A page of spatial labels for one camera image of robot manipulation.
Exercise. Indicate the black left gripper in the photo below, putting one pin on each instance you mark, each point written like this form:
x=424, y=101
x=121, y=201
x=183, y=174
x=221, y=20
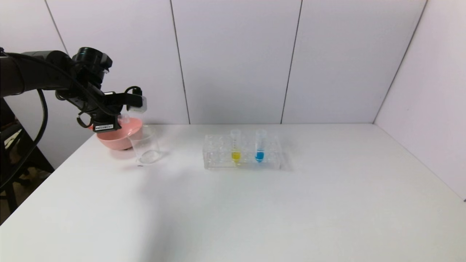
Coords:
x=105, y=126

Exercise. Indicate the test tube with red pigment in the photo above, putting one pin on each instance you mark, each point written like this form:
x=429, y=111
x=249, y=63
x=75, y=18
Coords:
x=124, y=119

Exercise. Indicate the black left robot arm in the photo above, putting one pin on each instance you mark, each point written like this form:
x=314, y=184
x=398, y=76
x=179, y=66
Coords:
x=32, y=72

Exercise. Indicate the clear acrylic test tube rack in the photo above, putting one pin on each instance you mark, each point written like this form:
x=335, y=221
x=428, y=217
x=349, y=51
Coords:
x=218, y=160

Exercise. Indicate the test tube with yellow pigment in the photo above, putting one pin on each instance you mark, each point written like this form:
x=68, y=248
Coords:
x=236, y=156

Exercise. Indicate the test tube with blue pigment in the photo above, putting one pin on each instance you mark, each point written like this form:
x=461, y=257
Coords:
x=259, y=155

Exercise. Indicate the pink plastic bowl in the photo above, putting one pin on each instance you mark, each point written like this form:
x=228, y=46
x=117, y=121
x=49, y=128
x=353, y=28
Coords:
x=122, y=141

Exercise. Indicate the clear glass beaker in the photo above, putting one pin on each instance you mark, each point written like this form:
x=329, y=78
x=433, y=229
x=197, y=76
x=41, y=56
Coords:
x=147, y=151

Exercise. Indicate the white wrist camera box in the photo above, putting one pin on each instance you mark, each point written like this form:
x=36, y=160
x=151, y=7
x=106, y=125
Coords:
x=140, y=105

